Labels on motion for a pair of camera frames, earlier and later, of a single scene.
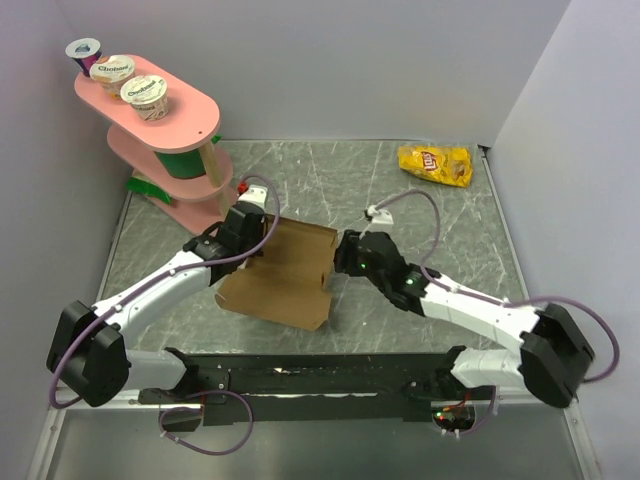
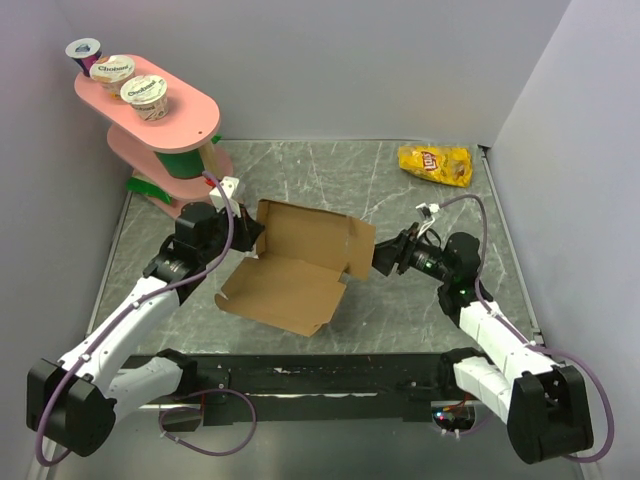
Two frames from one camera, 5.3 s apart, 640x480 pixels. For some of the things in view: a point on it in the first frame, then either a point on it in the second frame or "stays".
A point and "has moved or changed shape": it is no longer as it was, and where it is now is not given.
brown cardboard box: [285, 282] has moved or changed shape
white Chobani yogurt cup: [148, 94] stays
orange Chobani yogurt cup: [115, 72] stays
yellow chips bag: [448, 166] stays
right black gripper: [348, 245] -> [387, 253]
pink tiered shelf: [176, 156] stays
